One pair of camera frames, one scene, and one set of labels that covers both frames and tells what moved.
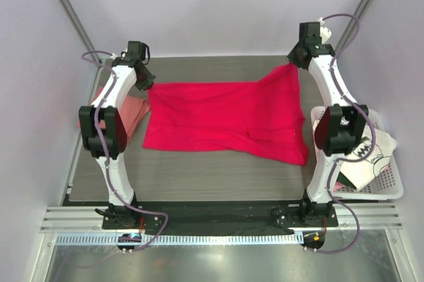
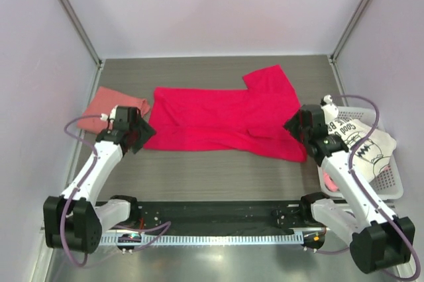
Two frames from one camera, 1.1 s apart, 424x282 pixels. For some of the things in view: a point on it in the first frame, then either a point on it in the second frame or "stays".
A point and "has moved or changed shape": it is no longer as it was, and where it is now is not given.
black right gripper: (292, 57) to (293, 124)
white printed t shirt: (362, 173) stays
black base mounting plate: (237, 218) stays
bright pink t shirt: (260, 118) has moved or changed shape
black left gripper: (147, 83) to (146, 132)
